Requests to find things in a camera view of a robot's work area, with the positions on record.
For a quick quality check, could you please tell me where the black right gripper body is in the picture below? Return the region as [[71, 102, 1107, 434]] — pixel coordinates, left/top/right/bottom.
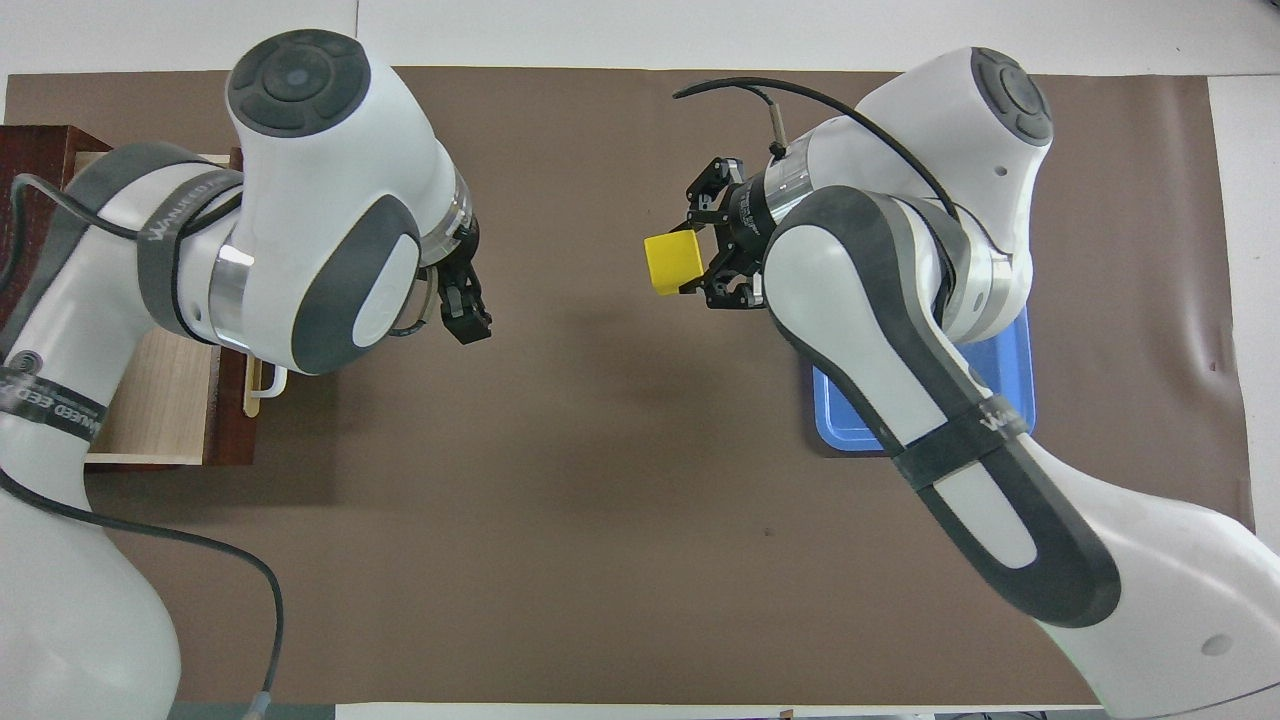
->
[[718, 172, 791, 291]]

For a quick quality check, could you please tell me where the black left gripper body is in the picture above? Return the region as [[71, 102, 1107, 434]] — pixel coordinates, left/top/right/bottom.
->
[[418, 215, 483, 293]]

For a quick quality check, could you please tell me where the yellow cube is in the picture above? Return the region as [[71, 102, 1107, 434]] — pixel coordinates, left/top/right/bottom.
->
[[643, 230, 709, 298]]

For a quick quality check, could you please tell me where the wooden drawer with white handle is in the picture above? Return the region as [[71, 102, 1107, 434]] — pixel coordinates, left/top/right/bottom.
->
[[75, 150, 291, 469]]

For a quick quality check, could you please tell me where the dark wooden drawer cabinet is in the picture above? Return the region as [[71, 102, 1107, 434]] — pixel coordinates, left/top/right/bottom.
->
[[0, 125, 111, 341]]

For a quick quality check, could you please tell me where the brown table mat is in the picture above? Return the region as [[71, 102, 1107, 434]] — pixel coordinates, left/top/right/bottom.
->
[[5, 65, 1251, 706]]

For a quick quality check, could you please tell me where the blue plastic tray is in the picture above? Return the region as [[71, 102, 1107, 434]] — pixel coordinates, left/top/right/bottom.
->
[[812, 305, 1036, 457]]

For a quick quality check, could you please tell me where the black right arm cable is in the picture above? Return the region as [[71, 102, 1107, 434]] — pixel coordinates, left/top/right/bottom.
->
[[672, 78, 963, 229]]

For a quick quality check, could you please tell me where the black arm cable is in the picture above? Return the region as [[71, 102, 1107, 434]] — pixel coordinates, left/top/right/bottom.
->
[[0, 172, 286, 719], [672, 78, 963, 229]]

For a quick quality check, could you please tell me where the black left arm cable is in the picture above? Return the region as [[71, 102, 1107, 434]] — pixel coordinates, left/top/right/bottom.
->
[[0, 172, 286, 719]]

